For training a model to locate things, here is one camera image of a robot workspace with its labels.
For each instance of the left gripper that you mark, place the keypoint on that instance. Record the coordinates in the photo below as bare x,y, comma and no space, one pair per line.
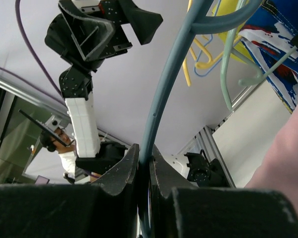
84,41

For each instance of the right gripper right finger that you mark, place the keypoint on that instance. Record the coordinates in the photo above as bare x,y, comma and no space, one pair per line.
181,210

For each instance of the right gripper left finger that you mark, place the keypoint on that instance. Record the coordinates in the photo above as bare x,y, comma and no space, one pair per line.
106,208

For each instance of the blue-grey plastic hanger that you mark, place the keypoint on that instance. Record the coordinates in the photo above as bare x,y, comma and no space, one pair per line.
196,22

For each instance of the pink trousers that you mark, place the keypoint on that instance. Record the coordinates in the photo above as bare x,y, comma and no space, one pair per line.
279,167

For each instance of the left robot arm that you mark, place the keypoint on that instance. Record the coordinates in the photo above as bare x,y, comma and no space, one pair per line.
77,87

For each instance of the mint green hanger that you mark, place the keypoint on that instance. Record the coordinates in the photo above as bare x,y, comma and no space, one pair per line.
235,49

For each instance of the blue white patterned trousers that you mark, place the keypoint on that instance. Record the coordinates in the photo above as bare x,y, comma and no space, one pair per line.
267,36

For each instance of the person in white shirt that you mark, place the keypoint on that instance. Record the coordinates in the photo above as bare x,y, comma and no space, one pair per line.
66,154

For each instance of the light blue wire hanger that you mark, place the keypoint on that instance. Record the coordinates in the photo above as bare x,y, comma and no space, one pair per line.
205,62

